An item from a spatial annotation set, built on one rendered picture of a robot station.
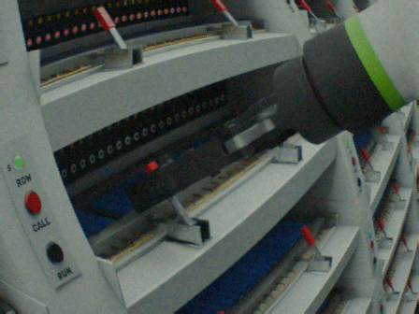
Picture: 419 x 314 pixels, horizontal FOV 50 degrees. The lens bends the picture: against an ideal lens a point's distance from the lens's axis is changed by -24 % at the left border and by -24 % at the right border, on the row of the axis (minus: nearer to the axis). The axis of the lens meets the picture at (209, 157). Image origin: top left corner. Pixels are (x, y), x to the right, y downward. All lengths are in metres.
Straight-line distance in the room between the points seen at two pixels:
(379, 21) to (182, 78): 0.29
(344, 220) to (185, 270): 0.52
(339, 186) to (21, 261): 0.72
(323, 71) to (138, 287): 0.25
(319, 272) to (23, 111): 0.57
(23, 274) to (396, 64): 0.33
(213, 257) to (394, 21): 0.33
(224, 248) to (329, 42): 0.27
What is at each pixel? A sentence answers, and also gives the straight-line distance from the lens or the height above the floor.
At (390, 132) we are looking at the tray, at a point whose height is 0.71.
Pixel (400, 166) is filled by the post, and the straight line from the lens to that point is 1.68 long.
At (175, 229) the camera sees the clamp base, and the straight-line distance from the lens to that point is 0.56.
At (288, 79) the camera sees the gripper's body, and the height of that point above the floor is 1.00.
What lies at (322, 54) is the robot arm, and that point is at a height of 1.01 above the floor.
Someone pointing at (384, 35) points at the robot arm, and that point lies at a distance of 0.39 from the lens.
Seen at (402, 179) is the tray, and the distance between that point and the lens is 1.69.
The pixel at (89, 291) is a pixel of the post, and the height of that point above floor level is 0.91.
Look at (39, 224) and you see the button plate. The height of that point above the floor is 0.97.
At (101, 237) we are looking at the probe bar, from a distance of 0.53.
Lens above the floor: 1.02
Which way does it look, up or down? 6 degrees down
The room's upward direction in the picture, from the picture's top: 21 degrees counter-clockwise
